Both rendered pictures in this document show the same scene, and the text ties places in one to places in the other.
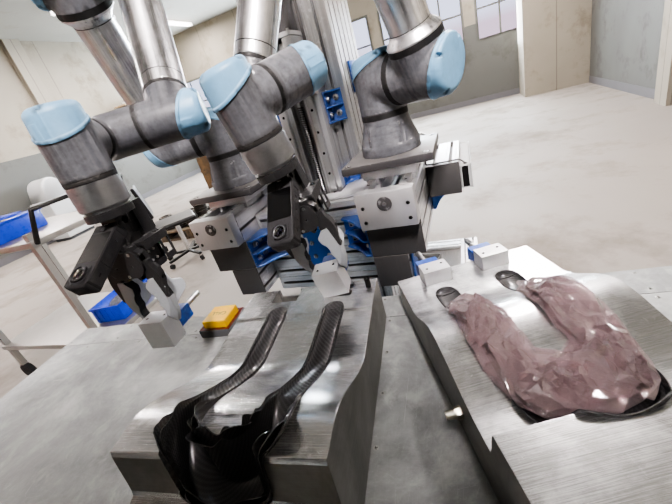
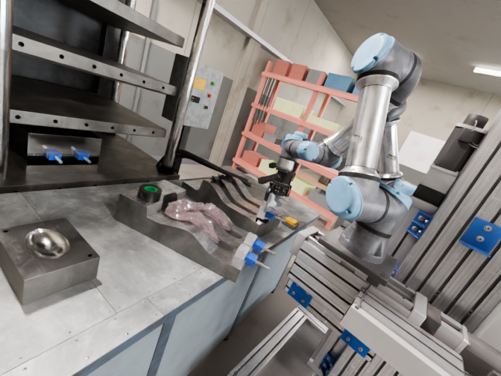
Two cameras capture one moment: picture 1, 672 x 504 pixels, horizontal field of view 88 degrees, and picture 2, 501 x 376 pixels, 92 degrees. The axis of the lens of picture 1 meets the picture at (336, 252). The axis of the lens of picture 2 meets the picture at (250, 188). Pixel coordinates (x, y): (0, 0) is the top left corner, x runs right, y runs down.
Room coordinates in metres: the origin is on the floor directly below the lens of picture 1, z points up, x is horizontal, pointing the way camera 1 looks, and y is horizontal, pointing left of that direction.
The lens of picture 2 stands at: (0.61, -1.04, 1.35)
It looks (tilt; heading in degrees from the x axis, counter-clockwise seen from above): 18 degrees down; 98
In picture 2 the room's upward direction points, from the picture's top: 21 degrees clockwise
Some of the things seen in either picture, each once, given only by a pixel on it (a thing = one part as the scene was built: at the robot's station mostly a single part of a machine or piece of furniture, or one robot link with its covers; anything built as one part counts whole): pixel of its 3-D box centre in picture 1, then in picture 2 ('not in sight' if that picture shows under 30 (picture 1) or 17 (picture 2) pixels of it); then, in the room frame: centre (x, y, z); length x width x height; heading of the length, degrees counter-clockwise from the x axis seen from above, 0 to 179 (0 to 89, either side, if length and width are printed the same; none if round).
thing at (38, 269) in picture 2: not in sight; (47, 254); (0.13, -0.62, 0.84); 0.20 x 0.15 x 0.07; 161
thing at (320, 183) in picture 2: not in sight; (317, 181); (1.22, 5.12, 0.18); 1.26 x 0.87 x 0.35; 156
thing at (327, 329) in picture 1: (269, 364); (236, 192); (0.38, 0.13, 0.92); 0.35 x 0.16 x 0.09; 161
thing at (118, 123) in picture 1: (110, 137); not in sight; (0.67, 0.31, 1.25); 0.11 x 0.11 x 0.08; 5
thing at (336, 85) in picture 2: not in sight; (303, 138); (0.53, 3.43, 1.11); 2.42 x 0.68 x 2.23; 155
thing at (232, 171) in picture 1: (231, 167); not in sight; (1.13, 0.23, 1.09); 0.15 x 0.15 x 0.10
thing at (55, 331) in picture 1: (70, 283); not in sight; (2.22, 1.73, 0.55); 1.17 x 0.68 x 1.10; 62
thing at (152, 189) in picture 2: not in sight; (150, 192); (0.16, -0.28, 0.93); 0.08 x 0.08 x 0.04
